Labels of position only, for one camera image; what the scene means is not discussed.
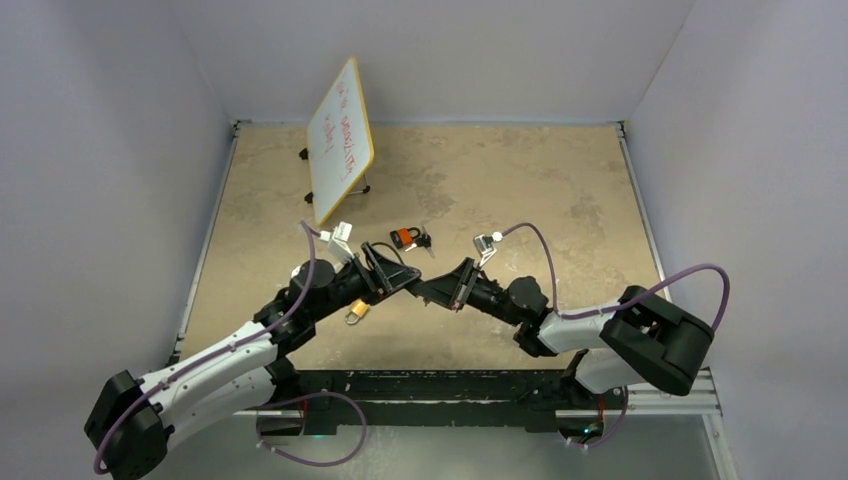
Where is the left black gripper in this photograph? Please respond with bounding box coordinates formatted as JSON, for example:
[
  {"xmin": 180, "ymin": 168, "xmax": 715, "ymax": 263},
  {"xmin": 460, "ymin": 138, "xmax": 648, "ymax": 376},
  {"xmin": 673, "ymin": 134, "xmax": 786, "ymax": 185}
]
[{"xmin": 310, "ymin": 243, "xmax": 418, "ymax": 324}]

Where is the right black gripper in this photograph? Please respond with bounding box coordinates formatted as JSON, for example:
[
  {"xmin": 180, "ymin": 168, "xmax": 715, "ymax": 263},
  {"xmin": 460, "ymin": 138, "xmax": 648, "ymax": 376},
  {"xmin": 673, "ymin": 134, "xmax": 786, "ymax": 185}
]
[{"xmin": 412, "ymin": 257, "xmax": 522, "ymax": 326}]

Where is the black cable padlock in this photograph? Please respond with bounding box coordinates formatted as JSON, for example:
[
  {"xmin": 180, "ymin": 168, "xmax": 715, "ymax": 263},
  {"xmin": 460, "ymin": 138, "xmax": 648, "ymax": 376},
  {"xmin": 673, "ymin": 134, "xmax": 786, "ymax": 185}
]
[{"xmin": 369, "ymin": 241, "xmax": 410, "ymax": 270}]

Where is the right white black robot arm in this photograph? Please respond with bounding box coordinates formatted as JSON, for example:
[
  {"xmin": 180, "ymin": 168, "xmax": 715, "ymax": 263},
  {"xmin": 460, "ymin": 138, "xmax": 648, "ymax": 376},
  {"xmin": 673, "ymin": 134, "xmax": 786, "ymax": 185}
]
[{"xmin": 407, "ymin": 259, "xmax": 715, "ymax": 407}]

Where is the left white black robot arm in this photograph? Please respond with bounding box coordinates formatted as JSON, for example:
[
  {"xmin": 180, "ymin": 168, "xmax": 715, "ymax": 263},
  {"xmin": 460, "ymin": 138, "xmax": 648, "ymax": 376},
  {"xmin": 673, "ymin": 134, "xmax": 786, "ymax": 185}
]
[{"xmin": 84, "ymin": 243, "xmax": 421, "ymax": 479}]

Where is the brass padlock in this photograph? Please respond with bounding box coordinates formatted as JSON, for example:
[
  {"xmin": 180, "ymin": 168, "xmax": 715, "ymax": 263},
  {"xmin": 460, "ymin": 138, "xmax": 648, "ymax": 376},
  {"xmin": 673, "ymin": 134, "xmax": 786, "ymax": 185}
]
[{"xmin": 344, "ymin": 300, "xmax": 370, "ymax": 326}]

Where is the orange black padlock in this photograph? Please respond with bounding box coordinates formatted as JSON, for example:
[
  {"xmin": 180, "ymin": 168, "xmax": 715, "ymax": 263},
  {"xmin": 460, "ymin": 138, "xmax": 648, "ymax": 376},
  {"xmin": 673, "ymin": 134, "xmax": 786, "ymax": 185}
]
[{"xmin": 389, "ymin": 227, "xmax": 422, "ymax": 249}]

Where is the black keys bunch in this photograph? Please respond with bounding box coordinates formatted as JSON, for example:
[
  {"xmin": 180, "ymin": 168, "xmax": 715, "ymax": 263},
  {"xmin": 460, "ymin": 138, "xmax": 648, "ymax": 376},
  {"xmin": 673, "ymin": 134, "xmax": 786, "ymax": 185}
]
[{"xmin": 404, "ymin": 227, "xmax": 435, "ymax": 258}]

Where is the yellow framed whiteboard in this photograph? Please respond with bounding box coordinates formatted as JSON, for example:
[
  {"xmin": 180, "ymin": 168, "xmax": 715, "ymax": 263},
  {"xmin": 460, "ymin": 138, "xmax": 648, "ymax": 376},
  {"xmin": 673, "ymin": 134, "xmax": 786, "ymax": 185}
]
[{"xmin": 306, "ymin": 56, "xmax": 375, "ymax": 225}]

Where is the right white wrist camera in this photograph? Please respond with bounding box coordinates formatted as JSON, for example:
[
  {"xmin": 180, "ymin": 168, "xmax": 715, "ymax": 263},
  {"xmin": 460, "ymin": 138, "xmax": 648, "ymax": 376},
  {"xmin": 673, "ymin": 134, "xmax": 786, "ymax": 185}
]
[{"xmin": 472, "ymin": 231, "xmax": 503, "ymax": 269}]

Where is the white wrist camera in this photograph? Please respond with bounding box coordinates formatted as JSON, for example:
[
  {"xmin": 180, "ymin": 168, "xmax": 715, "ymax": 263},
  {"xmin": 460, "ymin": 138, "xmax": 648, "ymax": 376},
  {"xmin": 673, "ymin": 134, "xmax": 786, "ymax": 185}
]
[
  {"xmin": 472, "ymin": 231, "xmax": 503, "ymax": 269},
  {"xmin": 319, "ymin": 221, "xmax": 355, "ymax": 265}
]

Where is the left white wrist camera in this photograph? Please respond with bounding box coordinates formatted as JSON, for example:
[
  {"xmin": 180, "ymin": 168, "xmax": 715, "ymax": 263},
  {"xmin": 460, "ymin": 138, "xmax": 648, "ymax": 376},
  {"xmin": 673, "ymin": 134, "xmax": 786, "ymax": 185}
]
[{"xmin": 319, "ymin": 221, "xmax": 355, "ymax": 265}]

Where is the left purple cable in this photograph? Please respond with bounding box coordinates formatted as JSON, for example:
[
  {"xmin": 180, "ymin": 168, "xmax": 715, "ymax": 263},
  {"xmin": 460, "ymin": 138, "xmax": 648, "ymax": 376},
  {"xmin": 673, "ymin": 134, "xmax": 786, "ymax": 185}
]
[{"xmin": 92, "ymin": 220, "xmax": 319, "ymax": 476}]

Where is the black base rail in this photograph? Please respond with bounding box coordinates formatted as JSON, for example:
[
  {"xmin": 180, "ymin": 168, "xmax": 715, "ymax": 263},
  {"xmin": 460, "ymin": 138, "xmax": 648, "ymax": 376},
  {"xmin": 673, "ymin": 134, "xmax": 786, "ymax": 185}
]
[{"xmin": 233, "ymin": 368, "xmax": 627, "ymax": 439}]

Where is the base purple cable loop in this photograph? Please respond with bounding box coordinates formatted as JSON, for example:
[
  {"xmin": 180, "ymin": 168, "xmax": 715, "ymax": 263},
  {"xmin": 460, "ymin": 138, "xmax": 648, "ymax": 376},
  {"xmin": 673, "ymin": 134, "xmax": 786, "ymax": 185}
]
[{"xmin": 248, "ymin": 390, "xmax": 368, "ymax": 468}]

